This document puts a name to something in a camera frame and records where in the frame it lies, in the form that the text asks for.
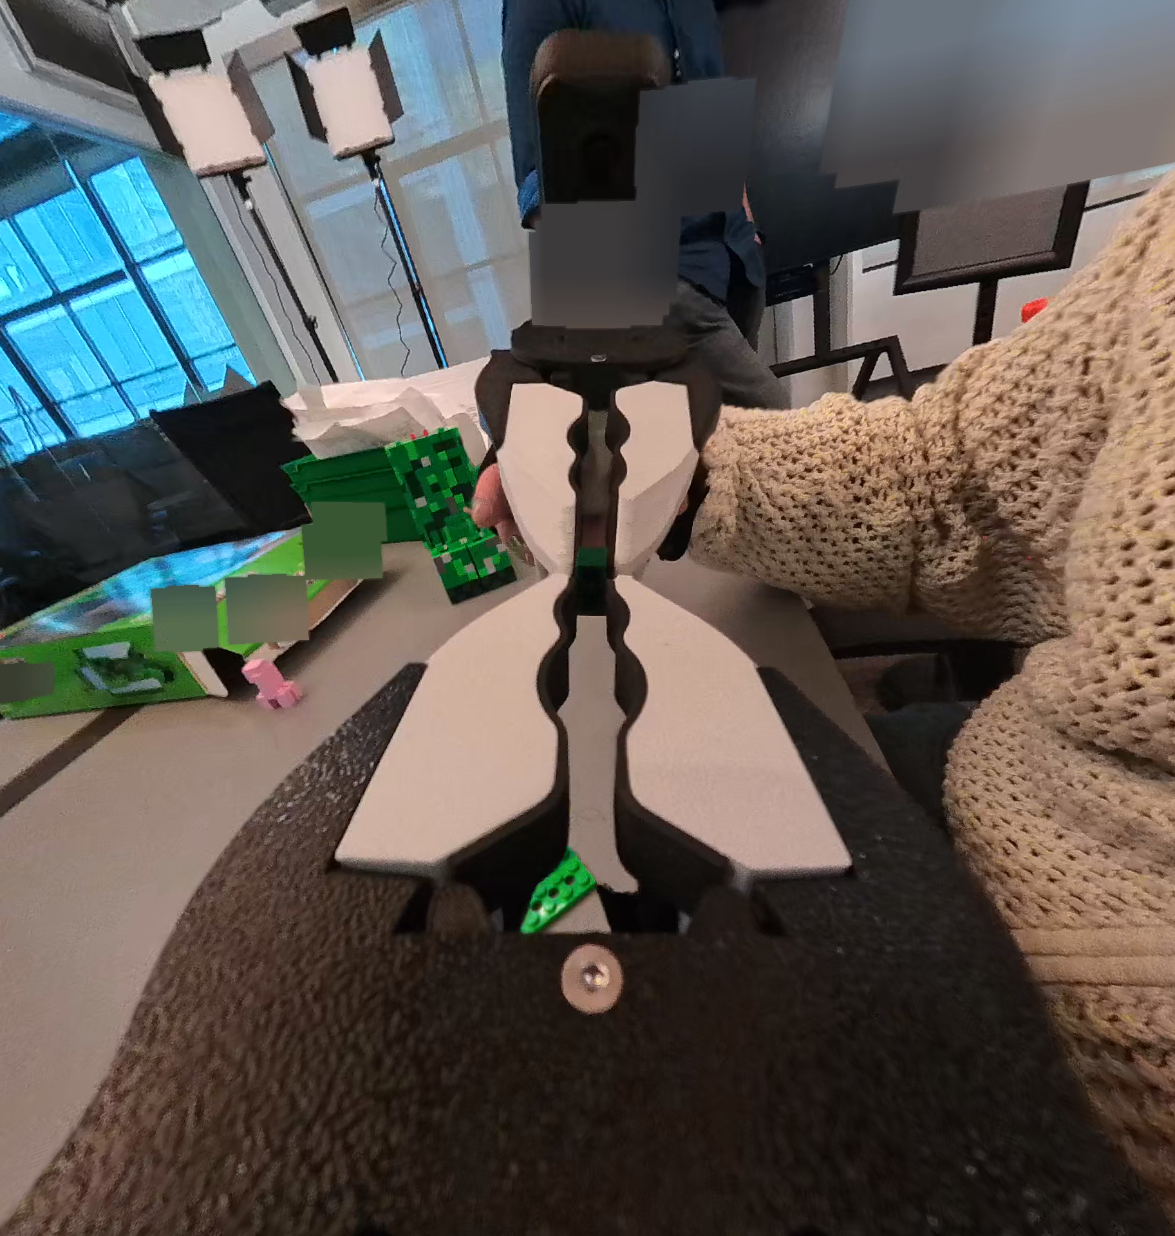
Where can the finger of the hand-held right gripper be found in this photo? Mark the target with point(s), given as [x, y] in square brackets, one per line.
[659, 464]
[539, 464]

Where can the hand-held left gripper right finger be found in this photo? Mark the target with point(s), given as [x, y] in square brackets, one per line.
[732, 763]

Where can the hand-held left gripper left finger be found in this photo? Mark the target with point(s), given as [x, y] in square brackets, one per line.
[462, 763]

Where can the dark green lego piece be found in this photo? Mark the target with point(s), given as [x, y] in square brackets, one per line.
[589, 580]

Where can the long green lego plate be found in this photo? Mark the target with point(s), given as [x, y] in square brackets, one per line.
[553, 893]

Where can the person's right forearm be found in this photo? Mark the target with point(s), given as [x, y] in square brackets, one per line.
[887, 503]

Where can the green lego creeper figure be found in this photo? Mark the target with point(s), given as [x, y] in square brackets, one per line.
[447, 512]

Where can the pink lego pig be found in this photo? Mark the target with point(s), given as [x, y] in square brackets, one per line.
[273, 683]

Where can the green lego box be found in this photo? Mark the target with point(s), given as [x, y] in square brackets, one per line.
[94, 657]

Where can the person's right hand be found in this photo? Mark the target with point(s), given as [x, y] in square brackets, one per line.
[495, 497]

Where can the white paper bags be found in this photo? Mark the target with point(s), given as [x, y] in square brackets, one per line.
[375, 406]

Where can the green plastic bins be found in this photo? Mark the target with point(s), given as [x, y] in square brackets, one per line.
[346, 474]

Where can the black television stand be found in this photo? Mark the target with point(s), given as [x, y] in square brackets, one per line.
[823, 319]

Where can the studio light on stand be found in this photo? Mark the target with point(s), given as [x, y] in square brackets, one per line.
[205, 116]
[356, 97]

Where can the cream knitted sweater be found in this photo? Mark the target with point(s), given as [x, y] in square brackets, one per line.
[1080, 821]

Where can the black framed monitor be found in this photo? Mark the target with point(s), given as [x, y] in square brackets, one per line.
[993, 232]

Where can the large paned window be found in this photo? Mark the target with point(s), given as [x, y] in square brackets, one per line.
[113, 290]

